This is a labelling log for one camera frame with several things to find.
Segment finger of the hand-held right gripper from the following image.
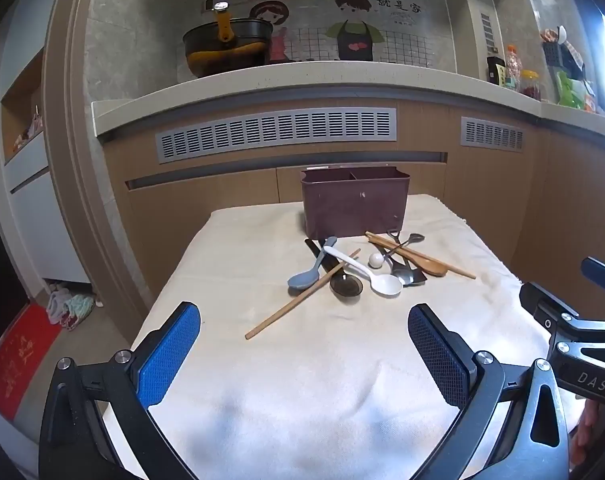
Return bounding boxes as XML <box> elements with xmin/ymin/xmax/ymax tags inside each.
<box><xmin>581</xmin><ymin>256</ymin><xmax>605</xmax><ymax>306</ymax></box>
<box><xmin>519</xmin><ymin>282</ymin><xmax>580</xmax><ymax>333</ymax></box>

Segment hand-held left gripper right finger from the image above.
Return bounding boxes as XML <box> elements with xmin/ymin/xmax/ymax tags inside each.
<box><xmin>407</xmin><ymin>302</ymin><xmax>573</xmax><ymax>480</ymax></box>

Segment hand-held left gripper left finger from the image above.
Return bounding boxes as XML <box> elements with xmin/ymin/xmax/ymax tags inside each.
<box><xmin>39</xmin><ymin>301</ymin><xmax>223</xmax><ymax>480</ymax></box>

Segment white plastic spoon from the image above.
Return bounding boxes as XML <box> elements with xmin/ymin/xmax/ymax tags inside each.
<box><xmin>323</xmin><ymin>245</ymin><xmax>404</xmax><ymax>297</ymax></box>

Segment wooden chopstick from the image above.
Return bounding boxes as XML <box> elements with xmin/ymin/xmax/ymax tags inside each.
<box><xmin>245</xmin><ymin>248</ymin><xmax>361</xmax><ymax>341</ymax></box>
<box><xmin>365</xmin><ymin>231</ymin><xmax>477</xmax><ymax>280</ymax></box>

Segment wooden spoon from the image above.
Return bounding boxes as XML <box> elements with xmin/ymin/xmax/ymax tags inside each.
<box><xmin>369</xmin><ymin>237</ymin><xmax>448</xmax><ymax>277</ymax></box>

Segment blue-grey plastic spoon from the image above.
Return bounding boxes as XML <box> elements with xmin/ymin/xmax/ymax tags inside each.
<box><xmin>288</xmin><ymin>236</ymin><xmax>338</xmax><ymax>295</ymax></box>

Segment purple plastic utensil holder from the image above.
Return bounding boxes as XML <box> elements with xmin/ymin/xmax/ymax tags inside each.
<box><xmin>301</xmin><ymin>166</ymin><xmax>411</xmax><ymax>239</ymax></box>

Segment person's right hand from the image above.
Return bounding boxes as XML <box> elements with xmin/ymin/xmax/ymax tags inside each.
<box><xmin>572</xmin><ymin>399</ymin><xmax>604</xmax><ymax>466</ymax></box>

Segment shovel-shaped metal spoon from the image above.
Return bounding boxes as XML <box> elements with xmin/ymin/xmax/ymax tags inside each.
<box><xmin>387</xmin><ymin>229</ymin><xmax>428</xmax><ymax>287</ymax></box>

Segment pile of clothes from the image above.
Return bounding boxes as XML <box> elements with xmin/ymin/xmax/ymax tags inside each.
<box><xmin>46</xmin><ymin>285</ymin><xmax>97</xmax><ymax>331</ymax></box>

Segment dark translucent black spoon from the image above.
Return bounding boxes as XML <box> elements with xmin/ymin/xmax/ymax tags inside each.
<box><xmin>305</xmin><ymin>238</ymin><xmax>364</xmax><ymax>301</ymax></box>

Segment cream tablecloth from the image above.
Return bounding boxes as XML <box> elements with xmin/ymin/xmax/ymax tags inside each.
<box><xmin>102</xmin><ymin>194</ymin><xmax>583</xmax><ymax>480</ymax></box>

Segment red floor mat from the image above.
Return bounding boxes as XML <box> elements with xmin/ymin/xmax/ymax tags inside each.
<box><xmin>0</xmin><ymin>302</ymin><xmax>63</xmax><ymax>421</ymax></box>

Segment green plastic bag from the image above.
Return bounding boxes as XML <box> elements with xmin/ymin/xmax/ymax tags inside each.
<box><xmin>556</xmin><ymin>71</ymin><xmax>588</xmax><ymax>108</ymax></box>

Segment jar with red contents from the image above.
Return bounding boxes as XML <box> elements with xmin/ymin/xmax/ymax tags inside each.
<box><xmin>519</xmin><ymin>70</ymin><xmax>542</xmax><ymax>101</ymax></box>

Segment orange-capped bottle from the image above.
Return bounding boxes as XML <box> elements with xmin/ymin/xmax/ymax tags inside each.
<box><xmin>506</xmin><ymin>44</ymin><xmax>523</xmax><ymax>88</ymax></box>

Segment long grey vent grille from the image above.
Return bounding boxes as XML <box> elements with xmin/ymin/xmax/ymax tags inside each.
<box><xmin>156</xmin><ymin>108</ymin><xmax>398</xmax><ymax>163</ymax></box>

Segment white stone countertop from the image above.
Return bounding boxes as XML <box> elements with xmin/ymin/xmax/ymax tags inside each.
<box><xmin>92</xmin><ymin>60</ymin><xmax>605</xmax><ymax>141</ymax></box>

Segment black wok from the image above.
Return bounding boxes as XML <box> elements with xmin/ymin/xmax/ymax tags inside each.
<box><xmin>182</xmin><ymin>17</ymin><xmax>274</xmax><ymax>78</ymax></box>

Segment orange kitchen tool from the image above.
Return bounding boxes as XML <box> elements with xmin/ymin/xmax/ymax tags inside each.
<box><xmin>213</xmin><ymin>1</ymin><xmax>233</xmax><ymax>43</ymax></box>

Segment metal spoon with cutout handle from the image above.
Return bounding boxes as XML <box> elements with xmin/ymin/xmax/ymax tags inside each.
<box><xmin>382</xmin><ymin>233</ymin><xmax>426</xmax><ymax>286</ymax></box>

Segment items in wall niche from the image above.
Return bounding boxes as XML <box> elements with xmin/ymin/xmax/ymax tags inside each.
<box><xmin>12</xmin><ymin>107</ymin><xmax>44</xmax><ymax>151</ymax></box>

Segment cartoon wall poster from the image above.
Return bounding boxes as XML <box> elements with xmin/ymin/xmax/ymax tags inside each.
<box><xmin>247</xmin><ymin>0</ymin><xmax>453</xmax><ymax>66</ymax></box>

